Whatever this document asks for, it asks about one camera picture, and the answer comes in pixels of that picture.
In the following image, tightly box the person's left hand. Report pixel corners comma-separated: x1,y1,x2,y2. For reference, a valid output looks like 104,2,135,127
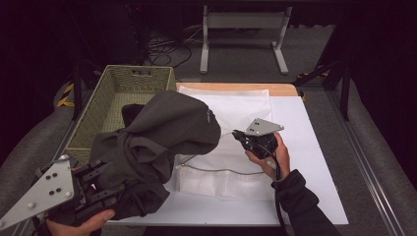
45,208,116,236

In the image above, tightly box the yellow black hazard tape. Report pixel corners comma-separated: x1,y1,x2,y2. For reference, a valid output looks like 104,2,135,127
55,83,76,109
295,69,330,81

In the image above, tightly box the black metal stand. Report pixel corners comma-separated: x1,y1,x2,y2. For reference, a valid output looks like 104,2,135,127
71,60,103,122
290,58,352,122

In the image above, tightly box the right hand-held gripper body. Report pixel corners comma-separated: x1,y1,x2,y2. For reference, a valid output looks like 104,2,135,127
240,117,285,161

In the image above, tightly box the dark grey hoodie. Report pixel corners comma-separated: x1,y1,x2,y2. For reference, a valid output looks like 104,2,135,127
48,89,222,227

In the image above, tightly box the bundle of black floor cables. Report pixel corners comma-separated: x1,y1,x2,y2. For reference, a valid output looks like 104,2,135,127
143,26,205,69

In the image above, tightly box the white mesh laundry bag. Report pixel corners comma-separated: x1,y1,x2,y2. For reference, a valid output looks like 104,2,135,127
174,86,280,202

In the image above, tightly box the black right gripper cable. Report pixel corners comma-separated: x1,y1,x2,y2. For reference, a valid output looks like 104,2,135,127
257,144,287,231

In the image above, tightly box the white table mat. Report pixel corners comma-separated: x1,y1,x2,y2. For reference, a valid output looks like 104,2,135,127
106,94,349,227

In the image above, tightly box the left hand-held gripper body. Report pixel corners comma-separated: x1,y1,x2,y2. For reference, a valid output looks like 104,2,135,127
0,154,99,231

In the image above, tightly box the green woven basket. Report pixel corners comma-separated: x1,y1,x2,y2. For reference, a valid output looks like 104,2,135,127
65,64,178,165

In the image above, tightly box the person's right hand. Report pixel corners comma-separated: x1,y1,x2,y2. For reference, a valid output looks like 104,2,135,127
244,132,292,182

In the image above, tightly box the grey metal stand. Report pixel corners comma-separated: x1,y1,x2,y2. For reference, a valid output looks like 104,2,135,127
199,4,293,76

